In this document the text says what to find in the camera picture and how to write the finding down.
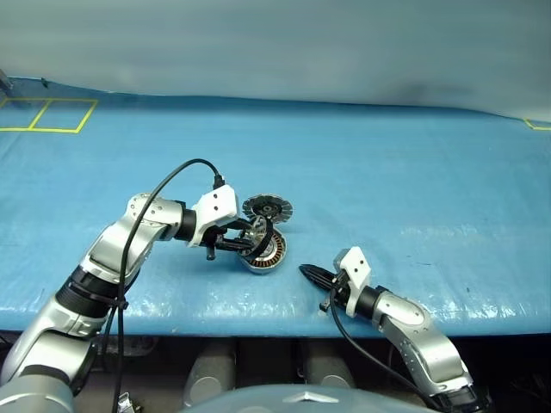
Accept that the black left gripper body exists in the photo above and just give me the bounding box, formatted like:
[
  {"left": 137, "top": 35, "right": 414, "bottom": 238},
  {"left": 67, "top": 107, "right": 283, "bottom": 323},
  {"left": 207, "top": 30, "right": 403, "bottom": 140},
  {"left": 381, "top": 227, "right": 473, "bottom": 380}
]
[{"left": 205, "top": 227, "right": 236, "bottom": 262}]

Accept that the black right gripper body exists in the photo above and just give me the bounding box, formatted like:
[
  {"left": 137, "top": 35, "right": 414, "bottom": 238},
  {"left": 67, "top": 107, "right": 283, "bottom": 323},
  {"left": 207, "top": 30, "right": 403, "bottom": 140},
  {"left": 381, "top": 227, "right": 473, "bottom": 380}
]
[{"left": 320, "top": 271, "right": 352, "bottom": 311}]

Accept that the silver spoked rotor black rim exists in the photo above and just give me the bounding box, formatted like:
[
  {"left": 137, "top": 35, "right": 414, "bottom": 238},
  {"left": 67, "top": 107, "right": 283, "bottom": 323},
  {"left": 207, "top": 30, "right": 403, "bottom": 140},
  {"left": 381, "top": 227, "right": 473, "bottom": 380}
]
[{"left": 239, "top": 214, "right": 276, "bottom": 262}]

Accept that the round finned metal motor lid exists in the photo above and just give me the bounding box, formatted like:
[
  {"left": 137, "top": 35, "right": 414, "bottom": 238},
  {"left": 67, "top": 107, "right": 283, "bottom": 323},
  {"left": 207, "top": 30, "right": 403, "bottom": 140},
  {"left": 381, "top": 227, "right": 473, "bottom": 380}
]
[{"left": 241, "top": 194, "right": 294, "bottom": 225}]

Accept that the motor housing with copper windings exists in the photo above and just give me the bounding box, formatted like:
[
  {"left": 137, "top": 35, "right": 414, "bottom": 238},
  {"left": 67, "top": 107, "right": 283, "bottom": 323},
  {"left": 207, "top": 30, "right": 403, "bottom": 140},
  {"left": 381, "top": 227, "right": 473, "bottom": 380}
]
[{"left": 238, "top": 227, "right": 288, "bottom": 274}]

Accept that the grey rounded cylinder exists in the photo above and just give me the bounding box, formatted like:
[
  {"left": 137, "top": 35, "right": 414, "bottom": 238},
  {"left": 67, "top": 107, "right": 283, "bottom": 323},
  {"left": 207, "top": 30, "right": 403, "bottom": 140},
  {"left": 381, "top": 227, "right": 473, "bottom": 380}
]
[
  {"left": 300, "top": 343, "right": 356, "bottom": 388},
  {"left": 184, "top": 343, "right": 238, "bottom": 408}
]

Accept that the grey robot torso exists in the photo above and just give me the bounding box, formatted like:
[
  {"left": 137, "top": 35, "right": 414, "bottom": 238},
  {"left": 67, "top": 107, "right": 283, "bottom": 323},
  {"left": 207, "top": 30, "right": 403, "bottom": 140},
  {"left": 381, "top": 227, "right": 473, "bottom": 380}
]
[{"left": 180, "top": 384, "right": 431, "bottom": 413}]

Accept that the blue table cover sheet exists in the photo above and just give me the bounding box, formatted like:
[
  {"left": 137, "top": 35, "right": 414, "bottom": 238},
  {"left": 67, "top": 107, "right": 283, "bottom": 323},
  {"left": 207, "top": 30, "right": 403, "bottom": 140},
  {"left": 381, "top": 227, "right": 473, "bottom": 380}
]
[{"left": 0, "top": 76, "right": 551, "bottom": 336}]

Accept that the yellow tape double square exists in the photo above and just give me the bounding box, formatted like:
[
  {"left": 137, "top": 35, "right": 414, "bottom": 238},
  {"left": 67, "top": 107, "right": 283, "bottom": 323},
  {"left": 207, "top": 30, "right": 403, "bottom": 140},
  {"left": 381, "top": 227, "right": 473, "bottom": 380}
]
[{"left": 0, "top": 97, "right": 99, "bottom": 134}]

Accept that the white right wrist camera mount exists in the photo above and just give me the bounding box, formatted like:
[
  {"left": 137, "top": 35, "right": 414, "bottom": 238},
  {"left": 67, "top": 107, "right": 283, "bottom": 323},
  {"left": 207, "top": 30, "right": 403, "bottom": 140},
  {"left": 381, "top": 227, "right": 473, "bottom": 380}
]
[{"left": 331, "top": 247, "right": 372, "bottom": 318}]

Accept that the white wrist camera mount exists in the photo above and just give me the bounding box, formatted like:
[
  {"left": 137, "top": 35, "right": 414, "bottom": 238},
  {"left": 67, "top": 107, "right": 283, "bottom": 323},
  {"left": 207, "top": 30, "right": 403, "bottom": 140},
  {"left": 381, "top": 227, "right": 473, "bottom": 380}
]
[
  {"left": 331, "top": 247, "right": 372, "bottom": 318},
  {"left": 188, "top": 184, "right": 239, "bottom": 249}
]

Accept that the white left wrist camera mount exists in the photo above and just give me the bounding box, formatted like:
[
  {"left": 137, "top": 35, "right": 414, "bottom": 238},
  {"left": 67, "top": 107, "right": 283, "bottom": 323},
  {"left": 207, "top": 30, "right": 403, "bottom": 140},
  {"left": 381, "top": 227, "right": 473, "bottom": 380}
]
[{"left": 188, "top": 184, "right": 239, "bottom": 249}]

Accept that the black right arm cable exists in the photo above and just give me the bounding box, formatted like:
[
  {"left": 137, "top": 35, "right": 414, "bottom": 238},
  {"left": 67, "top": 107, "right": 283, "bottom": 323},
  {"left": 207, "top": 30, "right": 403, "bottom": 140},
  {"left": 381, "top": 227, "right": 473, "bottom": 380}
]
[{"left": 319, "top": 300, "right": 447, "bottom": 412}]

